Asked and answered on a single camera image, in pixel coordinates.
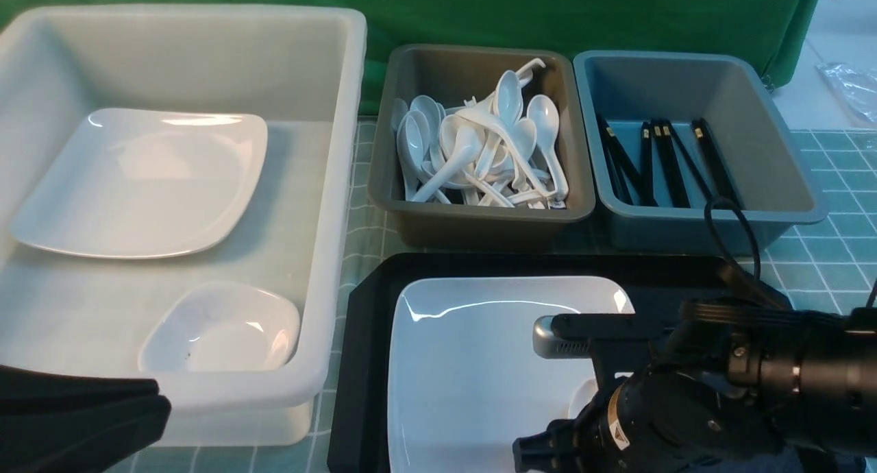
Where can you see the brown-grey spoon bin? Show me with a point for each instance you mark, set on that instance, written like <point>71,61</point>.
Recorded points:
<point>451,74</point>

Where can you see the white spoon upright centre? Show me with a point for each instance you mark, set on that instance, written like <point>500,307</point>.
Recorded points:
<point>507,98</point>

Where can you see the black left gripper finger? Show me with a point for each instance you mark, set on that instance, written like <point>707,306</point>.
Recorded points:
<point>26,392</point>
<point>51,437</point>

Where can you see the large white plastic tub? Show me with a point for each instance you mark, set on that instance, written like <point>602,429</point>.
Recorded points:
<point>300,69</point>

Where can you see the black plastic serving tray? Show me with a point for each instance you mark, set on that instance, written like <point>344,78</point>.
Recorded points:
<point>656,285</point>

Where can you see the black chopstick middle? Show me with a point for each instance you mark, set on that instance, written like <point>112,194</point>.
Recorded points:
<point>670,166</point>

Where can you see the white spoon diagonal front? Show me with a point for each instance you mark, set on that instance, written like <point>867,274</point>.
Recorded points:
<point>467,145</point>

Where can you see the green backdrop cloth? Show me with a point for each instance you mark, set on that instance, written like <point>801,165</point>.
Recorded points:
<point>768,34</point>

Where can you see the blue-grey chopstick bin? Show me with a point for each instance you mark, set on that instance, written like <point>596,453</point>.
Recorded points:
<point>772,181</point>

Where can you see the white ceramic soup spoon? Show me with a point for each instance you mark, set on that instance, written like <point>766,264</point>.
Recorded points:
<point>581,397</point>

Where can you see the black chopstick far right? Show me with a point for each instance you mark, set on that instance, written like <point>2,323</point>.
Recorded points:
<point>714,162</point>

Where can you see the white square plate in tub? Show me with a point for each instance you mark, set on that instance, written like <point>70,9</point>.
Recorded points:
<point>136,184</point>

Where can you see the black chopstick centre right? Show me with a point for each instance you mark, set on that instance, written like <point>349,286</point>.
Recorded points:
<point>693,169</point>

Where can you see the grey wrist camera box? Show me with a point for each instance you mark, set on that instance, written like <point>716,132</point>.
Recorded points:
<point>549,346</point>

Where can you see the large white square plate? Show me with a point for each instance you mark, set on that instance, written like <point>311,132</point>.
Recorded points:
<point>463,378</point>

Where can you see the white spoon left side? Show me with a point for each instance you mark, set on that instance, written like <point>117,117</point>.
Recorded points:
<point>411,151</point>

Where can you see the small white square bowl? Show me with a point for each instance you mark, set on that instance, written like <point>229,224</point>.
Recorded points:
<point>223,326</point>

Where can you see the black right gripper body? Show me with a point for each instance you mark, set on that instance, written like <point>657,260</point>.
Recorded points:
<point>650,422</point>

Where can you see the white spoon right side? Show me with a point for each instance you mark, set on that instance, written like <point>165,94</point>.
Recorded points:
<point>544,113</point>

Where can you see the clear plastic bag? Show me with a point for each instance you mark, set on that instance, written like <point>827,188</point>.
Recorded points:
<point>854,87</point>

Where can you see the black chopstick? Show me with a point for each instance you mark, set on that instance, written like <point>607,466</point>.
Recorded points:
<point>647,165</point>
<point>613,151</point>
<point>693,169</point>
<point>714,162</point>
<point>670,166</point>

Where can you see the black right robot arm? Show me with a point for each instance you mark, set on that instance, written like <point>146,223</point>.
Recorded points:
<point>734,380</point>

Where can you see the black chopstick far left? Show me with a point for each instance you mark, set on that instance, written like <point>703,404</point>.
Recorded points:
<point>613,151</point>

